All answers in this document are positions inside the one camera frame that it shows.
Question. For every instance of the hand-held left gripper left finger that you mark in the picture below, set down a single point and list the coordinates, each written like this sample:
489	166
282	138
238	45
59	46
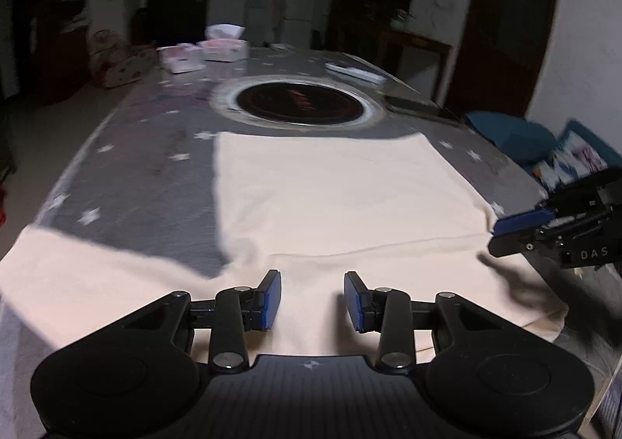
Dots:
269	300

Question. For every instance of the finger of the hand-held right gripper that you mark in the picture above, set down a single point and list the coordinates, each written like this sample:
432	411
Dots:
522	221
508	244

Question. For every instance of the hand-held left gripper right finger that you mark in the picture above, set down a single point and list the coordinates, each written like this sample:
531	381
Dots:
354	303

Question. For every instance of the cream garment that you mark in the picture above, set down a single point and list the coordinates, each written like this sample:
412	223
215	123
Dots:
340	196

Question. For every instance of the patterned sofa cushion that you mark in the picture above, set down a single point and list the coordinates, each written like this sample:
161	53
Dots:
568	162

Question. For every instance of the black smartphone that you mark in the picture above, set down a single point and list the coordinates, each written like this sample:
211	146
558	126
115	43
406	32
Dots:
413	105

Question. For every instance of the brown wooden glass-panel door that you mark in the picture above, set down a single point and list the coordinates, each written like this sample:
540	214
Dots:
505	21

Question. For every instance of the built-in round induction cooker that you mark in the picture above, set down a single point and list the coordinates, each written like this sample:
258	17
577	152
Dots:
296	101

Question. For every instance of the wooden side table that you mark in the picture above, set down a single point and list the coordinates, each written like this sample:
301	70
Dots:
418	43

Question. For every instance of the white remote control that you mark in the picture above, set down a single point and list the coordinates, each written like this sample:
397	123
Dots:
354	72

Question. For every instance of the pink and white tissue box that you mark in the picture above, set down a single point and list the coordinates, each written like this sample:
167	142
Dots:
223	50

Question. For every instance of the pink tissue pack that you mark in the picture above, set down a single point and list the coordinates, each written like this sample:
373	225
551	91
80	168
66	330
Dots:
182	60

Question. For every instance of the white water dispenser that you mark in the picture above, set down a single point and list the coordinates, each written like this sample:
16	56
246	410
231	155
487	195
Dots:
255	24

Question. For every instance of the floral bag on floor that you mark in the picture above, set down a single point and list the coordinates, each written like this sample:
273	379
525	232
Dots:
121	62

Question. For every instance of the white refrigerator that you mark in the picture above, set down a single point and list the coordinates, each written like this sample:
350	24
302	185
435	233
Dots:
300	7

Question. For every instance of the dark wooden arched cabinet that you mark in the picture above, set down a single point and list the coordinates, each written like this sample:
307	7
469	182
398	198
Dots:
48	31

